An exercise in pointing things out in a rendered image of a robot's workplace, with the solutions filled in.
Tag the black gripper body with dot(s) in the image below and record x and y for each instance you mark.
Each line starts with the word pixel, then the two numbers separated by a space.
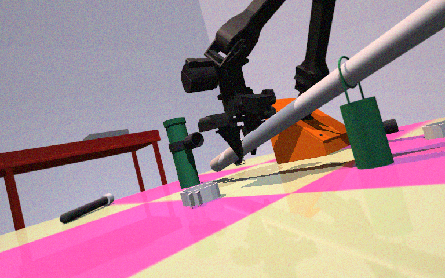
pixel 226 120

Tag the green post with cap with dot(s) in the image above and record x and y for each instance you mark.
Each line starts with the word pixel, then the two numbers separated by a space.
pixel 183 158

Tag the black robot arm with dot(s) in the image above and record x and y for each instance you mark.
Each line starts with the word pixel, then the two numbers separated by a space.
pixel 237 38

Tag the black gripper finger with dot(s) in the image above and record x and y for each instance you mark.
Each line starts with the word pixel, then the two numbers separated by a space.
pixel 246 129
pixel 232 137

